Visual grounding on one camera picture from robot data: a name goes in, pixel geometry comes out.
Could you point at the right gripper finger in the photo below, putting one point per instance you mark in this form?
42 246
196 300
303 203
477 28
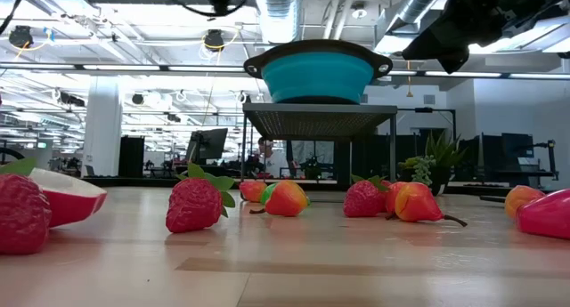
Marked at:
441 44

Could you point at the blue collapsible bowl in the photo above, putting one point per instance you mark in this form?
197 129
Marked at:
318 75

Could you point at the orange toy peach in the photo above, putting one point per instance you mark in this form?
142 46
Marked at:
287 200
521 200
253 192
418 204
392 200

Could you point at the red toy pepper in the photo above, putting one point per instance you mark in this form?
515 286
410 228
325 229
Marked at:
548 215

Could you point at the potted succulent plant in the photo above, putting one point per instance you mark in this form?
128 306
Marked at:
423 169

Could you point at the background workstation desk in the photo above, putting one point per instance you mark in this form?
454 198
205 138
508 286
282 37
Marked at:
516 147

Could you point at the grey perforated metal stand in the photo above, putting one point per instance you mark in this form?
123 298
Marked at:
318 122

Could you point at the red toy strawberry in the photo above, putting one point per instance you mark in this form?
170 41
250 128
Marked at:
22 213
193 207
363 202
386 183

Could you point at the person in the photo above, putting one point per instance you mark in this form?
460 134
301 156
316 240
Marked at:
266 147

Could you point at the black ceiling lamp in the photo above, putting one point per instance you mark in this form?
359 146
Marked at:
20 36
214 41

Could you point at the black background monitor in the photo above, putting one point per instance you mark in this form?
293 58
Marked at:
209 144

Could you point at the black background cabinet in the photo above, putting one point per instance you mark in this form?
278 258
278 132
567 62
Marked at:
131 158

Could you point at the white building column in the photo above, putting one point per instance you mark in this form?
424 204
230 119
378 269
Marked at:
101 129

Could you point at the toy apple half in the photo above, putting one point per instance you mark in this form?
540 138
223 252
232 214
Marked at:
75 209

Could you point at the silver ceiling duct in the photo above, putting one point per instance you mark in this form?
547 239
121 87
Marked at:
412 9
278 13

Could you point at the black background gantry frame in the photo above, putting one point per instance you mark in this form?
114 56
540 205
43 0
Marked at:
423 110

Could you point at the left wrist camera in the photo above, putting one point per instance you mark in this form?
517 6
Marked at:
220 0

